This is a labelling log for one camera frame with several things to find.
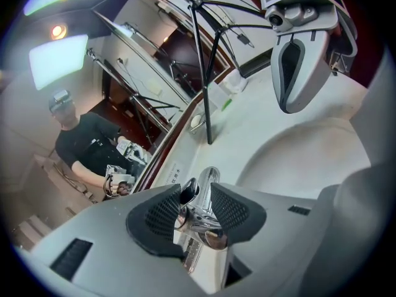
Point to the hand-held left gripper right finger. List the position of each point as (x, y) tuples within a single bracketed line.
[(241, 215)]

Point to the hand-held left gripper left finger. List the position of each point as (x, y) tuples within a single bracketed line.
[(148, 221)]

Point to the chrome faucet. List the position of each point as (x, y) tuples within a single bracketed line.
[(198, 218)]

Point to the long black bar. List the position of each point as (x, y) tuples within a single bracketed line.
[(256, 66)]

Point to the small white folded cloth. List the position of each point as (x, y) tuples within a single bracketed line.
[(236, 80)]

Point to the small packet with green label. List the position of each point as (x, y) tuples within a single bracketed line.
[(219, 94)]

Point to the white sink basin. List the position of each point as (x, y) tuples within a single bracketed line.
[(303, 159)]

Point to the black light tripod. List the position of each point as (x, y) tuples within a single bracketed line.
[(202, 73)]

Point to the metal soap dish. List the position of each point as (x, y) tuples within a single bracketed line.
[(196, 122)]

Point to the angled side mirror panel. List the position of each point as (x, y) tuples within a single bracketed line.
[(154, 57)]

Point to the white wall socket with plug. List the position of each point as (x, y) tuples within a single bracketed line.
[(244, 39)]

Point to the large wall mirror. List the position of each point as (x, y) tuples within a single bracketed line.
[(62, 150)]

